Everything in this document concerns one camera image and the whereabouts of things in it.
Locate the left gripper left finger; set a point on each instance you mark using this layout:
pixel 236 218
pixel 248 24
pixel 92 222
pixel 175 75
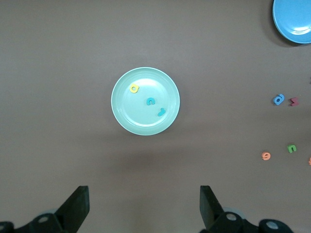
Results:
pixel 77 208

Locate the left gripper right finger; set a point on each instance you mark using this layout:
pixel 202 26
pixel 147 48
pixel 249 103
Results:
pixel 209 211

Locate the teal foam letter r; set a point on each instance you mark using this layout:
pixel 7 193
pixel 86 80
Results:
pixel 160 112

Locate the teal foam letter c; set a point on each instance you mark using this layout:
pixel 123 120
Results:
pixel 148 102

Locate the orange foam letter e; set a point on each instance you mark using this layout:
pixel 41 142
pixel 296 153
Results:
pixel 264 156

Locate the green foam letter u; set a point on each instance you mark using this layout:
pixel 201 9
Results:
pixel 291 148

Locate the green round plate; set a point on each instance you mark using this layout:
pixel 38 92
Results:
pixel 145 121

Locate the blue foam letter a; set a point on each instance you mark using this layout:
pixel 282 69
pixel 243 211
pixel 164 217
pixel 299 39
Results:
pixel 277 100

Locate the brown table cover mat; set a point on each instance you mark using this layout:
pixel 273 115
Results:
pixel 73 72

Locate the red foam letter m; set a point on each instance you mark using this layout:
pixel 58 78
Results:
pixel 294 102

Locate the blue round plate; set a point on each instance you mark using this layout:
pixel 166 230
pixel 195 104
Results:
pixel 294 21

